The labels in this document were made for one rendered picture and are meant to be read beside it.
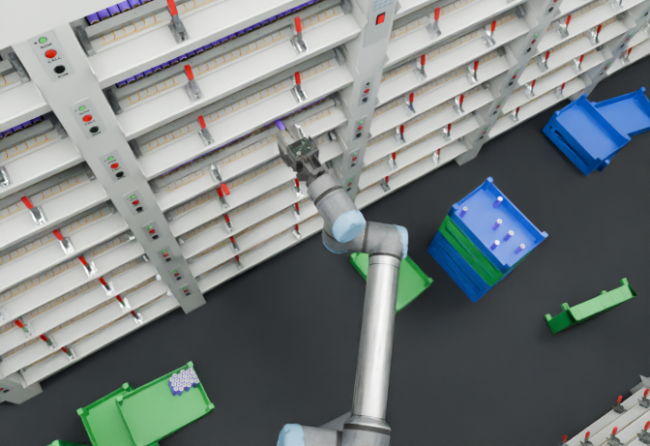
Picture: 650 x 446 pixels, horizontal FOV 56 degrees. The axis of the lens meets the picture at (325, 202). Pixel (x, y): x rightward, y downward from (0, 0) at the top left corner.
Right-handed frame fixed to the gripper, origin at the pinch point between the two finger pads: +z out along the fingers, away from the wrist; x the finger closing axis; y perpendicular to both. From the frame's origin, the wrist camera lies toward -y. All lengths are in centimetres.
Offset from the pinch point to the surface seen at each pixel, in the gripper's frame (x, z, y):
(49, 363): 100, 1, -86
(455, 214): -53, -33, -57
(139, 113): 34.2, 1.1, 33.7
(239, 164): 14.4, -0.4, -6.7
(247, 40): 5.7, 4.4, 37.5
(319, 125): -12.2, -0.5, -6.7
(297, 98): -4.2, -1.1, 14.2
